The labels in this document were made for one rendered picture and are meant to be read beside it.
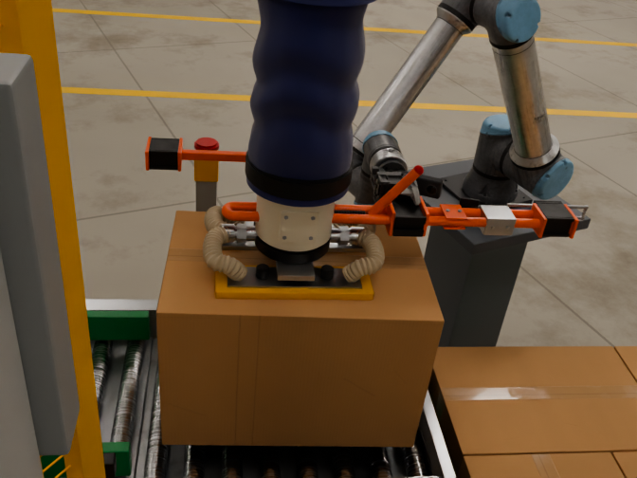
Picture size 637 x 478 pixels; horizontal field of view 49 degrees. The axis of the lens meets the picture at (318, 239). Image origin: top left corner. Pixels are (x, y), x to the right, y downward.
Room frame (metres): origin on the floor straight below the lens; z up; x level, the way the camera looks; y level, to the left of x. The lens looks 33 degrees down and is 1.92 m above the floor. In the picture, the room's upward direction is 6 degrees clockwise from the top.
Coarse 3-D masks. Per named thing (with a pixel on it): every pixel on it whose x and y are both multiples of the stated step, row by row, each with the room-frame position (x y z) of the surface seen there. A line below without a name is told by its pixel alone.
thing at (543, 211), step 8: (536, 208) 1.42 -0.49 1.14; (544, 208) 1.43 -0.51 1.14; (552, 208) 1.43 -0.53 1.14; (560, 208) 1.43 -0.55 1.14; (568, 208) 1.44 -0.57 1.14; (536, 216) 1.41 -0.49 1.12; (544, 216) 1.39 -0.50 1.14; (552, 216) 1.39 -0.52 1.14; (560, 216) 1.39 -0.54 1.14; (568, 216) 1.40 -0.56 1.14; (544, 224) 1.37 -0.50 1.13; (552, 224) 1.39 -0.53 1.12; (560, 224) 1.39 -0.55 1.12; (568, 224) 1.40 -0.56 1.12; (576, 224) 1.39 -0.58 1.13; (536, 232) 1.39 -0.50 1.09; (544, 232) 1.39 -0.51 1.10; (552, 232) 1.39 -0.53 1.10; (560, 232) 1.39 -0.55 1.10; (568, 232) 1.40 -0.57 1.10
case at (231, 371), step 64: (192, 256) 1.29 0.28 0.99; (256, 256) 1.32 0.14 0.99; (192, 320) 1.10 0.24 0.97; (256, 320) 1.11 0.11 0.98; (320, 320) 1.13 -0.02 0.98; (384, 320) 1.15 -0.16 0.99; (192, 384) 1.10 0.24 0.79; (256, 384) 1.11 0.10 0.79; (320, 384) 1.13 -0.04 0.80; (384, 384) 1.15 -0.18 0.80
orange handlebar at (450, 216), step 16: (224, 160) 1.54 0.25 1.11; (240, 160) 1.55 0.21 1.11; (224, 208) 1.29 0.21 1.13; (240, 208) 1.31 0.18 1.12; (336, 208) 1.35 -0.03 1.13; (352, 208) 1.36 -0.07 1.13; (368, 208) 1.36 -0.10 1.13; (432, 208) 1.39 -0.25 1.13; (448, 208) 1.39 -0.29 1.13; (464, 208) 1.41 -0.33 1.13; (384, 224) 1.33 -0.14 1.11; (432, 224) 1.34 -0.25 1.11; (448, 224) 1.35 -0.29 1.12; (464, 224) 1.35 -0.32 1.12; (480, 224) 1.36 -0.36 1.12; (528, 224) 1.38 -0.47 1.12
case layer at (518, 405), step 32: (448, 352) 1.58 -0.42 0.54; (480, 352) 1.59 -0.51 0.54; (512, 352) 1.61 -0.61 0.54; (544, 352) 1.62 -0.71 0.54; (576, 352) 1.64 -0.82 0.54; (608, 352) 1.66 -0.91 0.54; (448, 384) 1.44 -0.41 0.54; (480, 384) 1.45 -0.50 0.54; (512, 384) 1.47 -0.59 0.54; (544, 384) 1.48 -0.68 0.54; (576, 384) 1.50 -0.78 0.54; (608, 384) 1.51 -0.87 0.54; (448, 416) 1.33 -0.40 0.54; (480, 416) 1.33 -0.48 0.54; (512, 416) 1.35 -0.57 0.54; (544, 416) 1.36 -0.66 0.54; (576, 416) 1.37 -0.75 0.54; (608, 416) 1.38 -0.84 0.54; (448, 448) 1.28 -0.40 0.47; (480, 448) 1.23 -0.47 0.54; (512, 448) 1.24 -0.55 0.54; (544, 448) 1.25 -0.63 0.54; (576, 448) 1.26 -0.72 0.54; (608, 448) 1.27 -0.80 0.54
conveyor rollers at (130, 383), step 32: (96, 352) 1.41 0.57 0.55; (128, 352) 1.43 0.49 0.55; (96, 384) 1.29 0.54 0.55; (128, 384) 1.30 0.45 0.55; (128, 416) 1.20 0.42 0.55; (160, 416) 1.21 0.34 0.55; (160, 448) 1.11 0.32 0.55; (192, 448) 1.12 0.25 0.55; (224, 448) 1.14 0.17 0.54; (384, 448) 1.19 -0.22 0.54; (416, 448) 1.20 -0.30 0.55
